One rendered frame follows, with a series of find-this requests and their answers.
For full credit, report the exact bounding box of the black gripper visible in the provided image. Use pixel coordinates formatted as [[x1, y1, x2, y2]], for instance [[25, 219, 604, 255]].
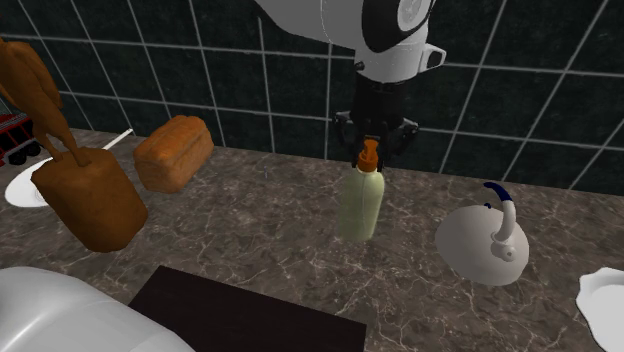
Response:
[[333, 71, 420, 173]]

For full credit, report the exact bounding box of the green bottle with orange pump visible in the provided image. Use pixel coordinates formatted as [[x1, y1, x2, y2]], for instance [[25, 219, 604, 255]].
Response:
[[337, 138, 386, 244]]

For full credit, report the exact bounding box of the brown bread loaf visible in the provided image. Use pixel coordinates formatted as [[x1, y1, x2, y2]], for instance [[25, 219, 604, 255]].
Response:
[[132, 114, 215, 195]]

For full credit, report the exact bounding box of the dark robot stand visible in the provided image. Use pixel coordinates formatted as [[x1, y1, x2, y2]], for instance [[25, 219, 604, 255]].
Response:
[[128, 264, 368, 352]]

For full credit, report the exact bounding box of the white scalloped plate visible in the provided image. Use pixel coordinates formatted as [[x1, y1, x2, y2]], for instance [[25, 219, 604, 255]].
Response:
[[575, 266, 624, 352]]

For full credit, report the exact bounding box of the red toy fire truck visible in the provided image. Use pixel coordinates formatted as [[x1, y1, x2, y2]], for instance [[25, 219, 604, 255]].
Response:
[[0, 99, 43, 168]]

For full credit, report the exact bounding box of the white kettle with blue handle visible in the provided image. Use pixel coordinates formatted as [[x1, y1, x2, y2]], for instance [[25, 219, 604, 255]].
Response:
[[434, 181, 531, 287]]

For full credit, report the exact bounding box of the white round dish with handle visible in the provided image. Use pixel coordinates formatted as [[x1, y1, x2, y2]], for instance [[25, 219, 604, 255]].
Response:
[[4, 128, 134, 209]]

